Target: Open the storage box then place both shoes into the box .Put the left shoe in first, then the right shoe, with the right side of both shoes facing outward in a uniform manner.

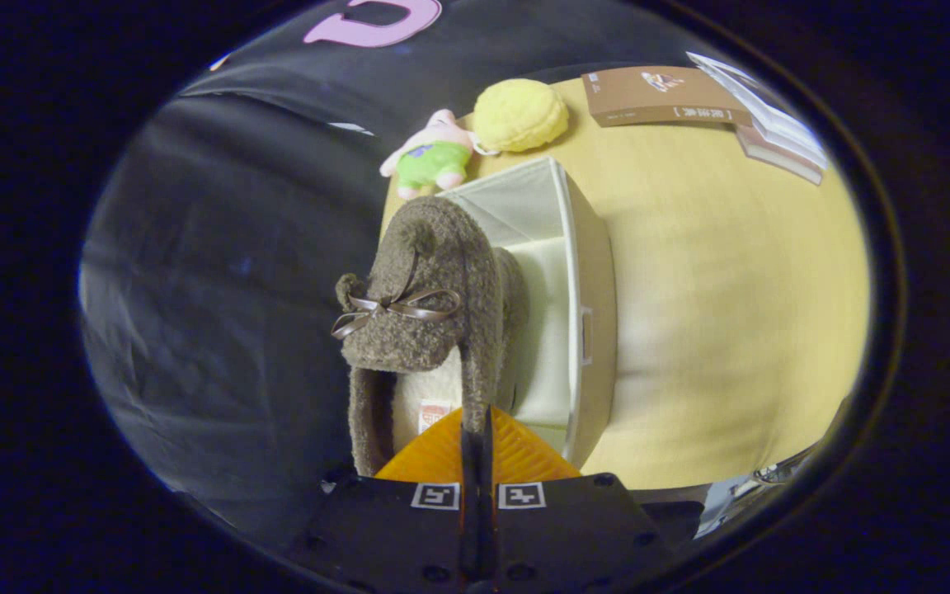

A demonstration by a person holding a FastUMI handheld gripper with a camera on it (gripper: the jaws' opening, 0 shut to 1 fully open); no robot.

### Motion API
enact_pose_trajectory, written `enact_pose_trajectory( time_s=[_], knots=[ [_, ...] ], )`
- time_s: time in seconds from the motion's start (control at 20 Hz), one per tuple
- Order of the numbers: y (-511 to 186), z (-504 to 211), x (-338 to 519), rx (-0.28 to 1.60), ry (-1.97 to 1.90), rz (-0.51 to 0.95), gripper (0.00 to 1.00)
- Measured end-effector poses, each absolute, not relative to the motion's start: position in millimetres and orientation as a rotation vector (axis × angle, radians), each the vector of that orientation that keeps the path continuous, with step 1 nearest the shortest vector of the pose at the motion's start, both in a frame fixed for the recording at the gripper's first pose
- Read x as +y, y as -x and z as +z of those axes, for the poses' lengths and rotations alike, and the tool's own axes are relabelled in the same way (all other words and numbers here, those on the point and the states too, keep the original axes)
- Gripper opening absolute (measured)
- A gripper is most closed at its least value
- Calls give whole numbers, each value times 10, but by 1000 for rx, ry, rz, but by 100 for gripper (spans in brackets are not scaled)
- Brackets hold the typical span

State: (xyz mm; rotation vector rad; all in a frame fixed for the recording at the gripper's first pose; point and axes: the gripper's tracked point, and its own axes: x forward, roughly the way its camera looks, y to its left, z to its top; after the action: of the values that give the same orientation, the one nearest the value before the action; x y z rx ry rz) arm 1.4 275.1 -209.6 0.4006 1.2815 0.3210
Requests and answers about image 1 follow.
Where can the reddish brown book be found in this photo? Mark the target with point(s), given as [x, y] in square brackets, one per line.
[780, 157]

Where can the pink and green plush toy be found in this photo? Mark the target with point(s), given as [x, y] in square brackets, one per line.
[434, 161]

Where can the white portrait cover book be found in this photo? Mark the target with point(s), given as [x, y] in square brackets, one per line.
[764, 115]

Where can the brown fuzzy slipper shoe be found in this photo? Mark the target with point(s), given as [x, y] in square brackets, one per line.
[514, 313]
[425, 264]

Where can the brown cover book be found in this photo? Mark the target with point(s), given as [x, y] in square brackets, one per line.
[656, 99]

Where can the black backdrop cloth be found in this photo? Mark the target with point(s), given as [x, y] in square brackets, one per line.
[236, 247]

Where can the yellow plush ball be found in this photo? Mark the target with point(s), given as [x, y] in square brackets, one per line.
[520, 115]

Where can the beige fabric storage box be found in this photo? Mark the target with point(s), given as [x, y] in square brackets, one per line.
[594, 289]

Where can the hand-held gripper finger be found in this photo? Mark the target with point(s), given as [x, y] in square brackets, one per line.
[468, 454]
[486, 454]

